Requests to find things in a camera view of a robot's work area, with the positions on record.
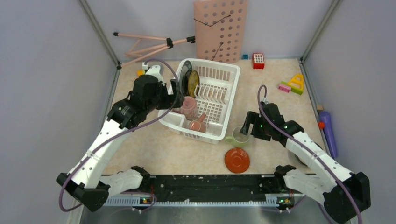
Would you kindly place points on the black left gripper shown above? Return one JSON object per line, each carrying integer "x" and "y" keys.
{"x": 174, "y": 100}

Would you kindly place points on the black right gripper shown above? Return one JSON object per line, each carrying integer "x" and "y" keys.
{"x": 253, "y": 118}

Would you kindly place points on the pink patterned mug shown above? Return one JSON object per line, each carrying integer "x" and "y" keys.
{"x": 189, "y": 108}

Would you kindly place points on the light green mug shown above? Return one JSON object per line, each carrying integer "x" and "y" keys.
{"x": 236, "y": 139}

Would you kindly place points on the yellow patterned plate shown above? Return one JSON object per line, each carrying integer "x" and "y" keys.
{"x": 193, "y": 81}

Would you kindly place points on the white plate green patterned rim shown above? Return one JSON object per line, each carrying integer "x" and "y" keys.
{"x": 183, "y": 79}

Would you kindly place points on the pink mug white interior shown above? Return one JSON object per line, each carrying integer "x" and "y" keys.
{"x": 198, "y": 125}

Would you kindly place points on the orange saucer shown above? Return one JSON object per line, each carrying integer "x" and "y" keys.
{"x": 237, "y": 160}

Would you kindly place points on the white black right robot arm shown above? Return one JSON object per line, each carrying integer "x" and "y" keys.
{"x": 343, "y": 193}

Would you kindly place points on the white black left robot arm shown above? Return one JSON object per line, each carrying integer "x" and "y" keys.
{"x": 85, "y": 182}

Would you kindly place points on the white plastic dish rack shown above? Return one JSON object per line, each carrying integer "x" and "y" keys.
{"x": 214, "y": 96}

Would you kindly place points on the striped colourful toy block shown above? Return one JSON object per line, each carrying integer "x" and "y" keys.
{"x": 141, "y": 72}

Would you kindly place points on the pink green toy brick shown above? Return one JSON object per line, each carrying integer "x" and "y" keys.
{"x": 289, "y": 88}

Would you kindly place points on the red white toy block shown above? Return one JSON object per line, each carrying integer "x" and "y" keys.
{"x": 258, "y": 61}

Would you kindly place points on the yellow triangle toy block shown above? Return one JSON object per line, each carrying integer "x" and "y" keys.
{"x": 297, "y": 84}

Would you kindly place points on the purple bottle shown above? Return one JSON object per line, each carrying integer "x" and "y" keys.
{"x": 325, "y": 123}

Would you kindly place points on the pink perforated board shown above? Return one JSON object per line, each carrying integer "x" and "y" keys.
{"x": 219, "y": 29}

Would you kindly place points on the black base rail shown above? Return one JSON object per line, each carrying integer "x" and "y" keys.
{"x": 211, "y": 188}

